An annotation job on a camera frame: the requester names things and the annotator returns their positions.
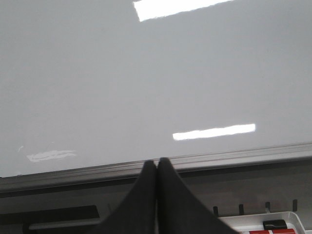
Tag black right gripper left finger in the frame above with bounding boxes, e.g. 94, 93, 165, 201
90, 160, 156, 234

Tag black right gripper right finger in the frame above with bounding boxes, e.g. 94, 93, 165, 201
157, 158, 237, 234

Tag grey fabric organizer black stripes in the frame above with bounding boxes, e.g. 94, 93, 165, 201
0, 205, 99, 234

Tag white plastic tray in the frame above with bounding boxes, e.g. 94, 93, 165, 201
220, 212, 307, 234

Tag grey pegboard panel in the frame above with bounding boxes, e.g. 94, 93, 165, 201
181, 166, 312, 230

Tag red marker box in tray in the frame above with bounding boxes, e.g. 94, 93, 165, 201
246, 229, 296, 234

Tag white whiteboard with aluminium frame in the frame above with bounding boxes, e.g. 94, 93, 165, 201
0, 0, 312, 193

